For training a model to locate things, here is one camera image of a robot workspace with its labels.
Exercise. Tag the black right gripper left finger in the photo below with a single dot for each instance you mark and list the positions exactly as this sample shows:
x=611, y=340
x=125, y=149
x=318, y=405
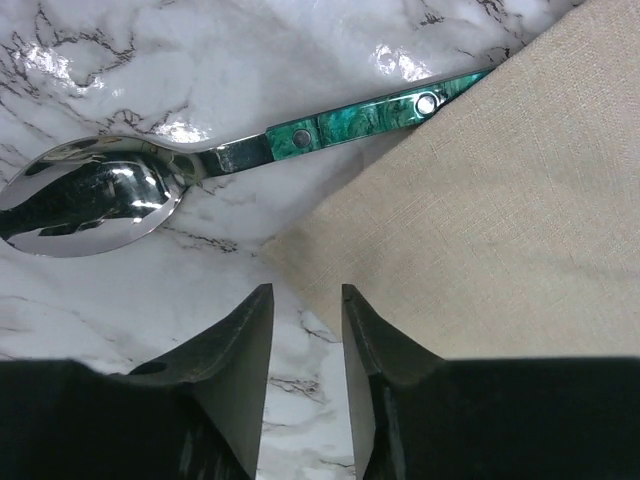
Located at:
x=194, y=412

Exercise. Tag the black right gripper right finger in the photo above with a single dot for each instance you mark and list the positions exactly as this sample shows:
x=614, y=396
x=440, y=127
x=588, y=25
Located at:
x=415, y=415

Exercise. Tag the beige cloth napkin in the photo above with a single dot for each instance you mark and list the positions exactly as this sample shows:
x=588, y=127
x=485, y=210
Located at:
x=508, y=225

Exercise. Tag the green handled metal spoon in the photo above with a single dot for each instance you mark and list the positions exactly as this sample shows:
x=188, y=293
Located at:
x=101, y=193

